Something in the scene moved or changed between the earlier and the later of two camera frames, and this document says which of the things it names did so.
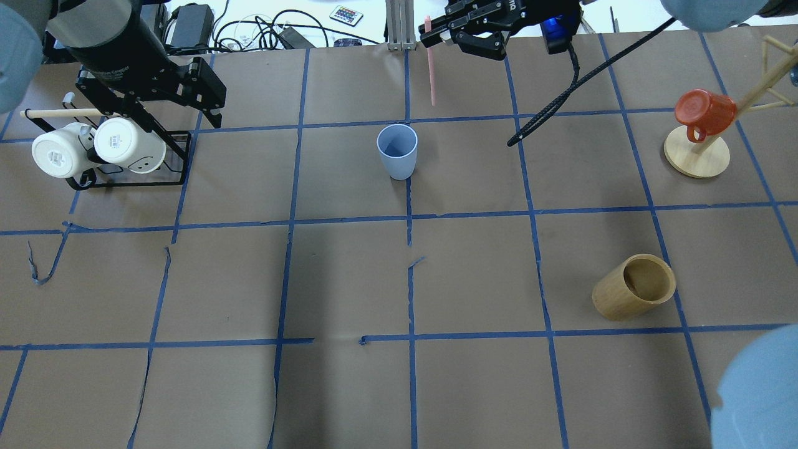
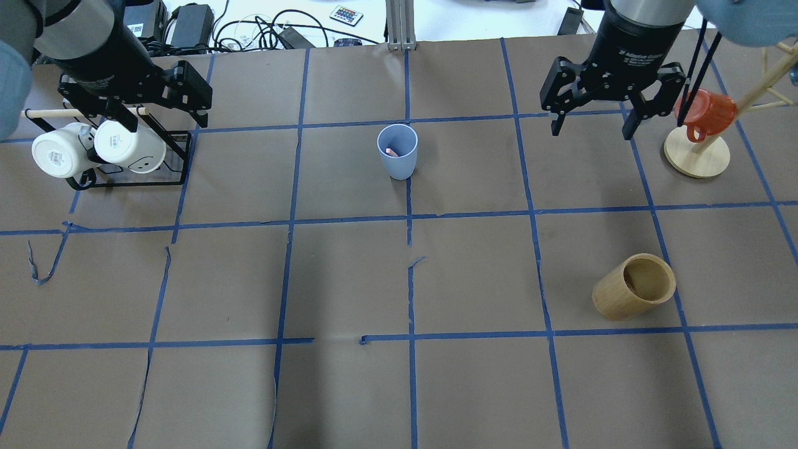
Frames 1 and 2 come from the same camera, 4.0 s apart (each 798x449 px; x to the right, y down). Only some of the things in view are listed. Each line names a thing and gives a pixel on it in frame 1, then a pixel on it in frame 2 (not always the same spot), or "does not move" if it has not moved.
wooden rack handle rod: [62, 113] does not move
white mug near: [121, 141] does not move
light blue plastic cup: [398, 145] does not move
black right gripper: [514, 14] -> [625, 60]
